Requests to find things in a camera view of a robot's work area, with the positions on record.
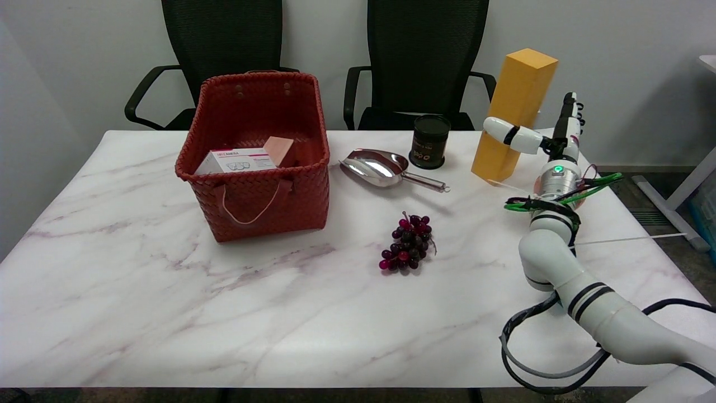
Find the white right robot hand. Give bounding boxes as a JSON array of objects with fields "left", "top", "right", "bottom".
[{"left": 483, "top": 92, "right": 586, "bottom": 164}]

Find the yellow rectangular box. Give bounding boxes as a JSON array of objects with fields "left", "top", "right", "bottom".
[{"left": 471, "top": 48, "right": 559, "bottom": 184}]

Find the purple grape bunch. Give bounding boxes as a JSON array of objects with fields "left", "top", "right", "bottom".
[{"left": 379, "top": 211, "right": 437, "bottom": 274}]

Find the black round tin can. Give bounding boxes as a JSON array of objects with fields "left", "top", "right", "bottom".
[{"left": 408, "top": 114, "right": 451, "bottom": 170}]

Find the black mesh office chair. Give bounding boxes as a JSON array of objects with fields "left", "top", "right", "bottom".
[
  {"left": 343, "top": 0, "right": 497, "bottom": 131},
  {"left": 124, "top": 0, "right": 300, "bottom": 131}
]

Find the silver metal scoop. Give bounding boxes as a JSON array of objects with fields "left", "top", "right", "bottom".
[{"left": 340, "top": 148, "right": 451, "bottom": 194}]

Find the thin white zip tie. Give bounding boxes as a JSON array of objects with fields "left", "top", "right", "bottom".
[{"left": 569, "top": 233, "right": 688, "bottom": 247}]

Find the blue bin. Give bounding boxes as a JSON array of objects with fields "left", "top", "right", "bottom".
[{"left": 689, "top": 174, "right": 716, "bottom": 252}]

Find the pink block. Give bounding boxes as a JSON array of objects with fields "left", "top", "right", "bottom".
[{"left": 263, "top": 136, "right": 295, "bottom": 167}]

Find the red woven basket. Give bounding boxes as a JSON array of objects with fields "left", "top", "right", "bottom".
[{"left": 175, "top": 71, "right": 331, "bottom": 243}]

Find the white pink printed carton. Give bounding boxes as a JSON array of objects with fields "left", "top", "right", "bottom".
[{"left": 196, "top": 148, "right": 279, "bottom": 176}]

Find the green cable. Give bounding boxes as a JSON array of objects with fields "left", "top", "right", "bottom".
[{"left": 503, "top": 172, "right": 624, "bottom": 214}]

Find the white desk frame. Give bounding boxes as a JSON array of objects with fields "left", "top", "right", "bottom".
[{"left": 632, "top": 55, "right": 716, "bottom": 252}]

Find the black cable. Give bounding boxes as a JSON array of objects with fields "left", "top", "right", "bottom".
[{"left": 500, "top": 291, "right": 716, "bottom": 396}]

